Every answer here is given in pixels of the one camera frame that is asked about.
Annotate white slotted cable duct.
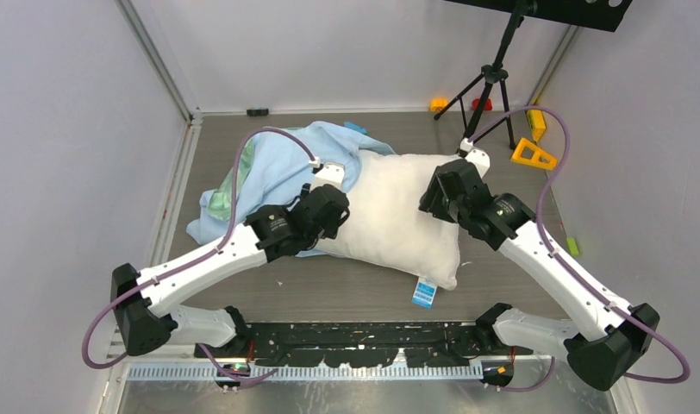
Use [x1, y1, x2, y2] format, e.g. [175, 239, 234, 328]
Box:
[126, 360, 484, 382]

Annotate black overhead panel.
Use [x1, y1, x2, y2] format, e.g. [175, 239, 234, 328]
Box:
[455, 0, 632, 32]

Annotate blue green toy block stack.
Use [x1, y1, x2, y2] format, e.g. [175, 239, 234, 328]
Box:
[343, 122, 367, 135]

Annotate yellow triangular toy block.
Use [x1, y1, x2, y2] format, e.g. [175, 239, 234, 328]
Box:
[510, 138, 558, 171]

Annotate light blue green pillowcase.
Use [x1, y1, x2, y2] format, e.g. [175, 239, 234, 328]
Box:
[186, 121, 394, 245]

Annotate lime green toy block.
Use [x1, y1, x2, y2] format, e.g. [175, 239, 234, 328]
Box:
[566, 237, 580, 257]

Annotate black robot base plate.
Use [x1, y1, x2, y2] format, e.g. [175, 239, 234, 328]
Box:
[209, 322, 533, 368]

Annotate black camera tripod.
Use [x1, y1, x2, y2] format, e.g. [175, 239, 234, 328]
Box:
[434, 1, 535, 149]

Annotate white pillow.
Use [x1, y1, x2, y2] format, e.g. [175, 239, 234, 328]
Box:
[316, 151, 460, 291]

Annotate red toy block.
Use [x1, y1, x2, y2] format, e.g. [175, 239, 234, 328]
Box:
[471, 98, 493, 111]

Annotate yellow rectangular toy block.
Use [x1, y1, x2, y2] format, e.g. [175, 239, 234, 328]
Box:
[526, 110, 547, 142]

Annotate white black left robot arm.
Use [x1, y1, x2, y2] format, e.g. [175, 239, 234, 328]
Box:
[110, 185, 349, 357]

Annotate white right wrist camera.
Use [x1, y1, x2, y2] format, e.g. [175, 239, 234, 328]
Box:
[458, 138, 491, 178]

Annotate orange toy block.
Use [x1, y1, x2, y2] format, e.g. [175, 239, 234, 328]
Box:
[428, 97, 448, 113]

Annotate small black wall clip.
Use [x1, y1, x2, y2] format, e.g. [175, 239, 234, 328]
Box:
[246, 108, 270, 117]

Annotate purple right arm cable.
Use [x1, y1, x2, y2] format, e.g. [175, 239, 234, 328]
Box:
[461, 106, 691, 393]

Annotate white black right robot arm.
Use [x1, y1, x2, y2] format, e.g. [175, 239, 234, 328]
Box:
[419, 159, 660, 391]

